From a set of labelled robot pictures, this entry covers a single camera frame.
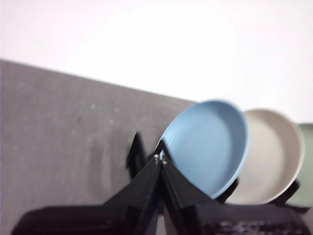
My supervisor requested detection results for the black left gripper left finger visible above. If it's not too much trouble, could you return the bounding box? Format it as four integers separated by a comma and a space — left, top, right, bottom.
13, 154, 161, 235

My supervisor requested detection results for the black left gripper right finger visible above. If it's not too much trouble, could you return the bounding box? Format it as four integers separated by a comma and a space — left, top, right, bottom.
160, 156, 312, 235

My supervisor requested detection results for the blue plate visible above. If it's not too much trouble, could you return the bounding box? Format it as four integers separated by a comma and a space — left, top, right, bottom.
156, 98, 250, 200

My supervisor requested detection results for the black plate rack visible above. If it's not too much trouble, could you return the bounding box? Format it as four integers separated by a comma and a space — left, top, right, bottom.
125, 131, 312, 214

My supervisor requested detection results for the beige plate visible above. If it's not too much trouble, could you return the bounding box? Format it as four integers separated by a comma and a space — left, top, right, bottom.
227, 108, 306, 206

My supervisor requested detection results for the green plate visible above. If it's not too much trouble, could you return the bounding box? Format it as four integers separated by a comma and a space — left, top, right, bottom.
286, 122, 313, 208

